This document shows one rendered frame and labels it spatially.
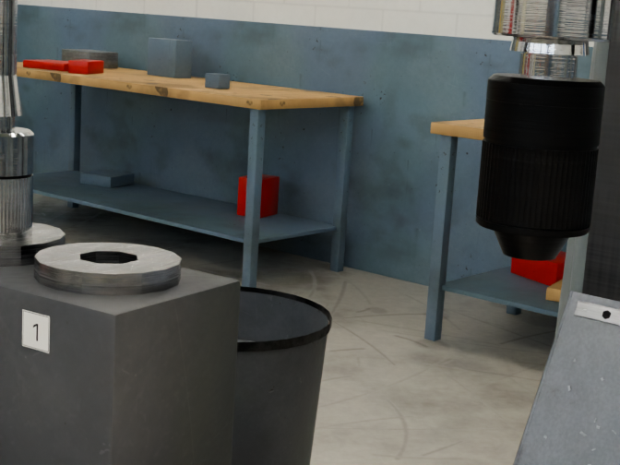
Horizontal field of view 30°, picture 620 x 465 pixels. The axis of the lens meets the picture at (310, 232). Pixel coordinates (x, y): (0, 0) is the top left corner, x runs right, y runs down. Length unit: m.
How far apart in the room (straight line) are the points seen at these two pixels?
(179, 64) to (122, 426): 5.61
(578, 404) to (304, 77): 5.22
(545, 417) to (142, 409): 0.33
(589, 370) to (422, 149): 4.75
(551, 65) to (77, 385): 0.34
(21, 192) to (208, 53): 5.75
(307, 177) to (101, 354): 5.40
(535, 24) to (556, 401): 0.47
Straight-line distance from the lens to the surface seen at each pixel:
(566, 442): 0.88
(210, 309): 0.72
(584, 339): 0.89
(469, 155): 5.46
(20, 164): 0.77
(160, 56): 6.31
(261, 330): 2.75
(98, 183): 6.65
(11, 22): 0.77
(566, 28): 0.46
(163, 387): 0.70
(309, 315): 2.66
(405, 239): 5.70
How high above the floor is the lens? 1.29
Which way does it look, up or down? 11 degrees down
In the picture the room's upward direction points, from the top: 4 degrees clockwise
